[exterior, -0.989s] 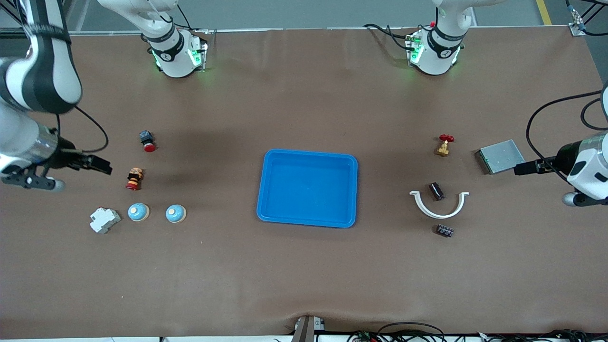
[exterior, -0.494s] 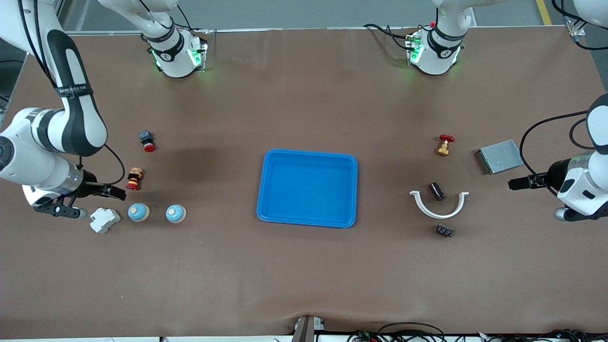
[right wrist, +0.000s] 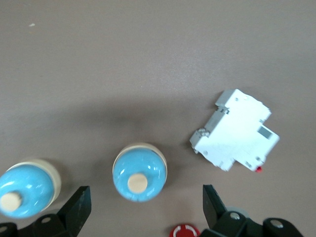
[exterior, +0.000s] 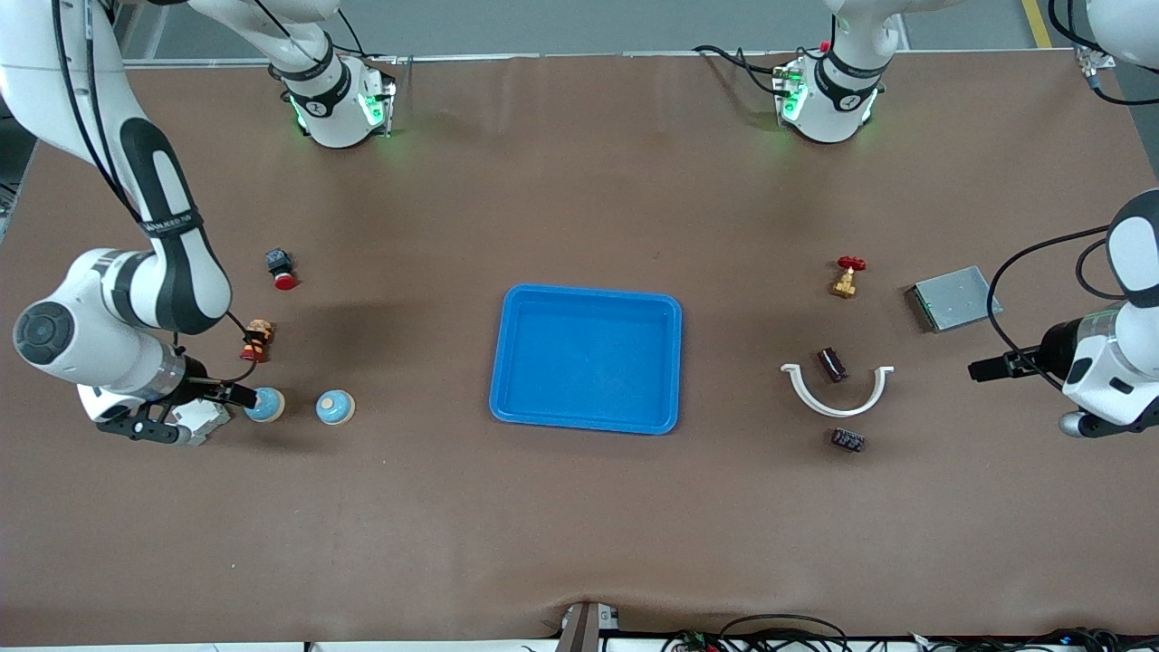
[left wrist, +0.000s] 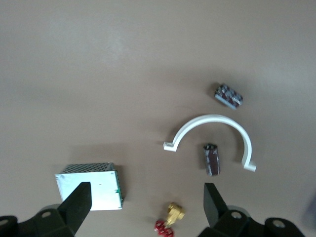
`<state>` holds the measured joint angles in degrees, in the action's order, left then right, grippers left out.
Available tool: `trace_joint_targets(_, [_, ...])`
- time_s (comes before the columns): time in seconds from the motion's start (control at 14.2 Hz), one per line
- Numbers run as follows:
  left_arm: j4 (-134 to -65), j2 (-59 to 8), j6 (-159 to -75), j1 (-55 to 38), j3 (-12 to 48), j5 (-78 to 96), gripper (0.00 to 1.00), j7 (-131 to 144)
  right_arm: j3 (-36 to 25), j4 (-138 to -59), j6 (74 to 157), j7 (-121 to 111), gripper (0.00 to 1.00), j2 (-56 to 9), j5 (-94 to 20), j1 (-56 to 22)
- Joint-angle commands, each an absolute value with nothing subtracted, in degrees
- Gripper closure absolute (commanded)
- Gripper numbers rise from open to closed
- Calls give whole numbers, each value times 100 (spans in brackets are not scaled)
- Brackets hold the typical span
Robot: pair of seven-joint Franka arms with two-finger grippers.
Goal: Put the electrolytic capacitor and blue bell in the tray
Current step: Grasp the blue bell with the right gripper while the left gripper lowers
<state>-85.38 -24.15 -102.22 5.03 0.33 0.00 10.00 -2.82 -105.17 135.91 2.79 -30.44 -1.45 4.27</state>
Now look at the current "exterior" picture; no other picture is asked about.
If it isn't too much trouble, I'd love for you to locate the grey metal box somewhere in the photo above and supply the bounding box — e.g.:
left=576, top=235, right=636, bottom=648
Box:
left=905, top=265, right=1004, bottom=334

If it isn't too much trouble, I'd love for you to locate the brass valve with red handle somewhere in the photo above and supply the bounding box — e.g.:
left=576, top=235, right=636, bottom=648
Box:
left=829, top=255, right=867, bottom=300

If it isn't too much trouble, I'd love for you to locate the red button with blue-black base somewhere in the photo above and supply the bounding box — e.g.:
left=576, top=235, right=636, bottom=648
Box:
left=264, top=249, right=300, bottom=292

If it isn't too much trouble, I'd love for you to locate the red button with orange base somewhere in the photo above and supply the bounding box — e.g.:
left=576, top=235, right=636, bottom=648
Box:
left=239, top=319, right=274, bottom=364

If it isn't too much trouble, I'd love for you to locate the blue bell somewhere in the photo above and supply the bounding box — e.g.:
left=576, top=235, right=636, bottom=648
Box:
left=244, top=387, right=286, bottom=424
left=315, top=389, right=356, bottom=427

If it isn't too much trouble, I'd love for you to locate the brown table mat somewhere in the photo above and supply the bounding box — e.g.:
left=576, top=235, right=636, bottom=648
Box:
left=0, top=50, right=1159, bottom=646

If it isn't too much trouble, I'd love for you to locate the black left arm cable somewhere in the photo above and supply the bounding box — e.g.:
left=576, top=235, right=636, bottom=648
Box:
left=987, top=225, right=1128, bottom=359

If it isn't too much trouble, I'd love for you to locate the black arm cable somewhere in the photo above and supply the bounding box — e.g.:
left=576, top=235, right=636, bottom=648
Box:
left=987, top=225, right=1128, bottom=359
left=50, top=0, right=263, bottom=386

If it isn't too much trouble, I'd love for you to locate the black cable bundle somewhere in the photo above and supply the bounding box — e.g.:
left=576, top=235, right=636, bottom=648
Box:
left=910, top=628, right=1159, bottom=652

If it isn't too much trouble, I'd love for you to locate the black cable loop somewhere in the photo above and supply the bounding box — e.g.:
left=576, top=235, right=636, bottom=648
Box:
left=720, top=614, right=852, bottom=652

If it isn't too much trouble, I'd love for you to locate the black base cable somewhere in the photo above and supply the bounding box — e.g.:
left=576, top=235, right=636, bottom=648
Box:
left=693, top=43, right=789, bottom=96

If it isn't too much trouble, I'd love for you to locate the white semicircular pipe clamp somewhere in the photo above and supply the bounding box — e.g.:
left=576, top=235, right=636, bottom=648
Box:
left=781, top=364, right=896, bottom=418

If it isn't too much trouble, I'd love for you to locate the blue plastic tray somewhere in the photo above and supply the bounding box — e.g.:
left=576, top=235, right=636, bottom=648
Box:
left=489, top=284, right=682, bottom=436

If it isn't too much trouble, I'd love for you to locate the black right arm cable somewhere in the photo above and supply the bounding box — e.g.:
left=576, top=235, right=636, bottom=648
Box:
left=50, top=0, right=263, bottom=386

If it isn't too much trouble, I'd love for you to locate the grey table edge bracket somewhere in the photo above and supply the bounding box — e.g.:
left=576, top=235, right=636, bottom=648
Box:
left=554, top=600, right=624, bottom=652

